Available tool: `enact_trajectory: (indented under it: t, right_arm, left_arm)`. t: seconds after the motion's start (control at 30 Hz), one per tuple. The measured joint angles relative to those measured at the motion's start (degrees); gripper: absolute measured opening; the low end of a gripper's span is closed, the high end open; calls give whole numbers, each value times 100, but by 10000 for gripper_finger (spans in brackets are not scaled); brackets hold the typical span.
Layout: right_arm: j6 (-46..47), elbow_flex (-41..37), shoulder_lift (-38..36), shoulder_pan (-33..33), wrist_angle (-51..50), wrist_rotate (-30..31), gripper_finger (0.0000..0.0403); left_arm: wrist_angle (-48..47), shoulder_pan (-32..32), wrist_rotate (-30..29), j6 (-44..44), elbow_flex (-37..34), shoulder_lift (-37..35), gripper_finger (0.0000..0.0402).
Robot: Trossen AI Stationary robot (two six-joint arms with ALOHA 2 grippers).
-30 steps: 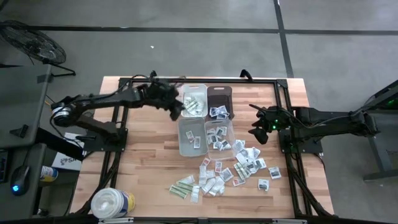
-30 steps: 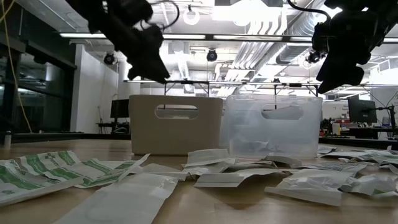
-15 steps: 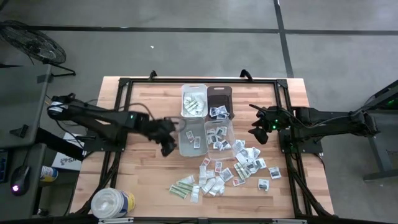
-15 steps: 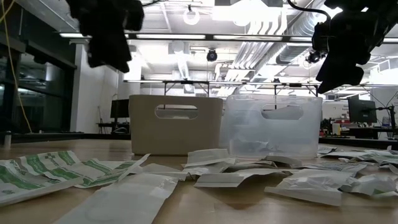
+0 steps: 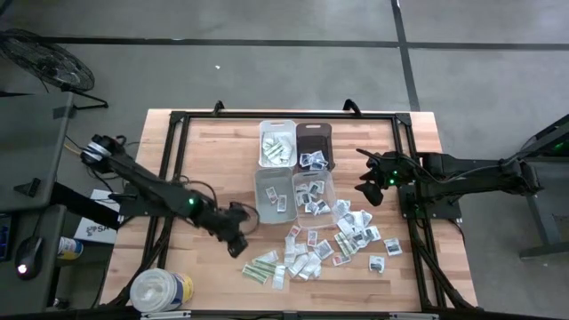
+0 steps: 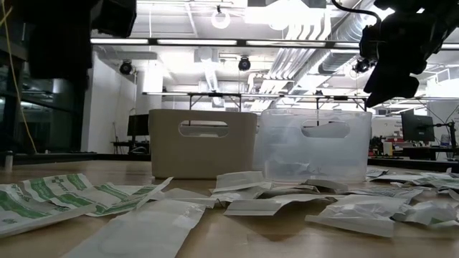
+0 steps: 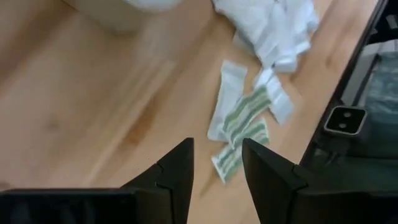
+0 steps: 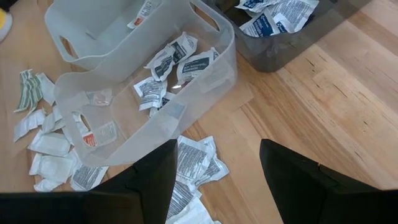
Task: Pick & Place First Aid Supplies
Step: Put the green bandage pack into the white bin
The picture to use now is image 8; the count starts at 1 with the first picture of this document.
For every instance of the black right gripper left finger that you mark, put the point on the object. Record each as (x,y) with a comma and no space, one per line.
(155,180)

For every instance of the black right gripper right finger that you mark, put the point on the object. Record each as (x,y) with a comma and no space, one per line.
(289,186)

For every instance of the red and white packet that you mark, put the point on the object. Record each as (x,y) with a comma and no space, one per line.
(99,133)
(101,97)
(144,12)

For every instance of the long green printed packet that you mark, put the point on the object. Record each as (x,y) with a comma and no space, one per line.
(29,90)

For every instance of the clear plastic bin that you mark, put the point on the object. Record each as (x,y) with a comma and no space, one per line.
(140,146)

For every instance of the long white paper packet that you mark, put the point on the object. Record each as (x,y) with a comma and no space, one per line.
(29,123)
(46,87)
(49,143)
(53,168)

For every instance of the small white crumpled packet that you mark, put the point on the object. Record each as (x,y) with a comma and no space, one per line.
(46,185)

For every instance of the dark brown plastic bin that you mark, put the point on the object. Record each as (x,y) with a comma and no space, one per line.
(273,49)

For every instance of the grey plastic bin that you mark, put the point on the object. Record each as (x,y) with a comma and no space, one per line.
(93,40)

